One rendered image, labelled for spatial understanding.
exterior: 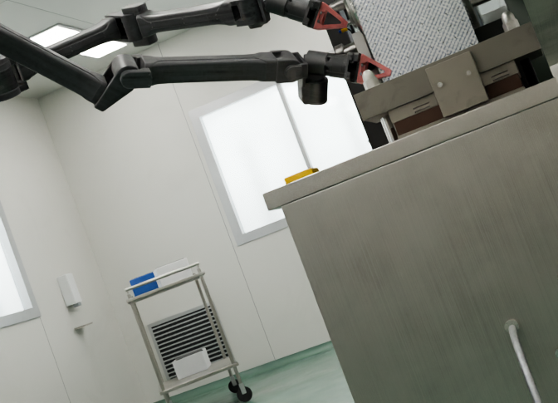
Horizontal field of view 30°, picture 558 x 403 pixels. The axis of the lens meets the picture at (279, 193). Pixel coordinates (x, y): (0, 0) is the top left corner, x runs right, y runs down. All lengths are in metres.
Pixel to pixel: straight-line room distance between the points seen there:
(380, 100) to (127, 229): 6.60
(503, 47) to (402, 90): 0.23
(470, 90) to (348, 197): 0.34
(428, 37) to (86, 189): 6.64
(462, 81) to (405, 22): 0.31
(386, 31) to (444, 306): 0.68
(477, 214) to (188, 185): 6.47
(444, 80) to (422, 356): 0.58
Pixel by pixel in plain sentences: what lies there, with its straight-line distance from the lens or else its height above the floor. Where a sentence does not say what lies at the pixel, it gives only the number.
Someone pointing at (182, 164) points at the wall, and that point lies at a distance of 8.55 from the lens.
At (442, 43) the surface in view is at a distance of 2.45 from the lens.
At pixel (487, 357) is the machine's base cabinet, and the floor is 0.42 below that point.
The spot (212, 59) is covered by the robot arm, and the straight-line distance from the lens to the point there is 2.41.
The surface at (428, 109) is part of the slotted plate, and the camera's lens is 2.25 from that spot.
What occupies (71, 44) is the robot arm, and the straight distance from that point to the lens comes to 2.82.
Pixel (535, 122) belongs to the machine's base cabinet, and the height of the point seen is 0.83.
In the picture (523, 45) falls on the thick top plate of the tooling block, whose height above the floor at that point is 0.99.
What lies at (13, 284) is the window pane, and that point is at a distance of 7.76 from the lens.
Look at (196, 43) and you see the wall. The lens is 8.55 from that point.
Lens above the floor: 0.74
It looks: 4 degrees up
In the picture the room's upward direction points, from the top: 21 degrees counter-clockwise
